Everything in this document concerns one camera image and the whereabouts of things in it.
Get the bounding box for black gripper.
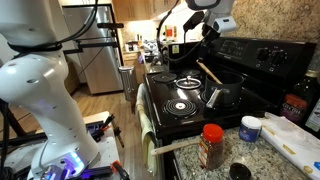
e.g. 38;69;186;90
196;22;222;63

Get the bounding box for wooden spoon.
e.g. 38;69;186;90
195;58;224;85

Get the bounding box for glass pot lid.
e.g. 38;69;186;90
174;75;203;91

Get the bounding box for robot base table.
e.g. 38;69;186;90
0;111;121;180

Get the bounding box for black electric stove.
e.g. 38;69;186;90
142;34;318;180

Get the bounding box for spice jar red lid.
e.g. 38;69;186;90
198;123;225;171

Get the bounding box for black appliance yellow sticker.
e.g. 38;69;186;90
161;41;203;71

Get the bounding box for red container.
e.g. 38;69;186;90
165;25;178;41

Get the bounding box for dark grey saucepan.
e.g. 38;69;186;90
203;71;246;110

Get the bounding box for wooden base cabinet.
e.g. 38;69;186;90
121;51;146;85

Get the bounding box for grey trash can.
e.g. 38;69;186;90
118;65;138;102

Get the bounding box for white jar blue label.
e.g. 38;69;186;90
238;115;263;144

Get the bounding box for cream kitchen towel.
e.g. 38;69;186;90
134;82;159;176

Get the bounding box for wooden spatula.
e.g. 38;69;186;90
150;136;202;157

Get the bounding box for stainless steel refrigerator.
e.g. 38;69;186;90
61;4;125;96

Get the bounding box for dark bottle red label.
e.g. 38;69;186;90
279;79;310;126

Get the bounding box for dark bottle white label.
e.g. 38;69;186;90
295;69;320;138

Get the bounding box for black lidded jar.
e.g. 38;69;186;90
228;162;253;180

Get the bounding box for black clamp tool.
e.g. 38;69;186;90
89;113;116;142

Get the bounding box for wooden kitchen wall cabinets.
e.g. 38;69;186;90
111;0;183;23

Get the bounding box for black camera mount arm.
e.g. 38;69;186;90
61;35;120;56

